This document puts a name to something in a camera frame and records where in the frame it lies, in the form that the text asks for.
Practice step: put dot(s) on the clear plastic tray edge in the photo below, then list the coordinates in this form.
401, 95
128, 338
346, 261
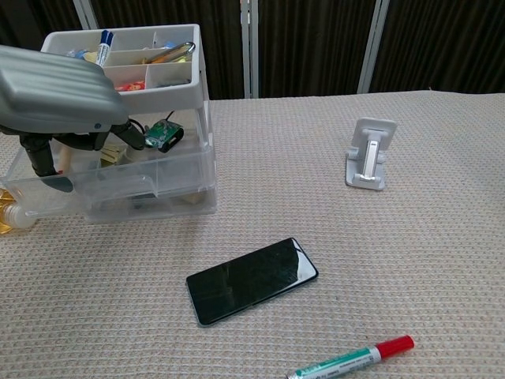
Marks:
181, 209
185, 185

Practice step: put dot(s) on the red orange snack packet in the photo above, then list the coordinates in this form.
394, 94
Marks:
130, 85

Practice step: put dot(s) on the red capped green marker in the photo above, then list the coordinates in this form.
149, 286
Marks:
355, 357

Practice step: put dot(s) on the black smartphone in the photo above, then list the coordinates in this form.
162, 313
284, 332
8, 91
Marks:
250, 278

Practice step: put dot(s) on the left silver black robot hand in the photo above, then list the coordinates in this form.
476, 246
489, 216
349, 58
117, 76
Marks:
59, 94

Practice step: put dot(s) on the yellow item with metal carabiner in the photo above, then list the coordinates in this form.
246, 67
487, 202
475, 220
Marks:
173, 53

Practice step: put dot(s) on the green patterned binder clip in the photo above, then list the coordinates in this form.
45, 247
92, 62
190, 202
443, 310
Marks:
163, 134

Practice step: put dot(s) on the white drawer organizer box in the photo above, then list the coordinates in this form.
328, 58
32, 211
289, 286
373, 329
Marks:
193, 94

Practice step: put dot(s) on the small blue packet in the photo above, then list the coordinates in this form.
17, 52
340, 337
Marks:
169, 42

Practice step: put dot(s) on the black folding screen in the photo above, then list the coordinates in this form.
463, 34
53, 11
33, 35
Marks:
307, 43

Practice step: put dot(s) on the white folding phone stand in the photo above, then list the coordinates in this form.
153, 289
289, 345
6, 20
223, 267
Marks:
371, 158

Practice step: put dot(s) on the yellow tea bottle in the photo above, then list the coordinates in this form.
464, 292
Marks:
16, 221

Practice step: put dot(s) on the clear plastic storage tray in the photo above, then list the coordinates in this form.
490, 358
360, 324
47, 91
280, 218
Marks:
110, 181

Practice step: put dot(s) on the beige woven tablecloth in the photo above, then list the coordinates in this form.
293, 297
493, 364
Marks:
355, 256

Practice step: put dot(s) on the blue capped whiteboard marker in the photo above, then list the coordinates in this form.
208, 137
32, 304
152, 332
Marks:
103, 49

